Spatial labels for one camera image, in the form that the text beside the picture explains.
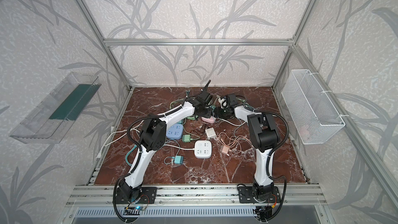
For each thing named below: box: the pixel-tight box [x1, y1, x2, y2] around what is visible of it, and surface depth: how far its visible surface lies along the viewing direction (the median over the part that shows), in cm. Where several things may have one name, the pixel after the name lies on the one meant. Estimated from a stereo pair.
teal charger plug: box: [174, 155, 184, 165], surface depth 84 cm
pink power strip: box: [201, 116, 217, 124], surface depth 101 cm
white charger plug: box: [205, 127, 217, 139], surface depth 95 cm
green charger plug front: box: [181, 134, 192, 143], surface depth 93 cm
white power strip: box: [194, 140, 212, 160], surface depth 88 cm
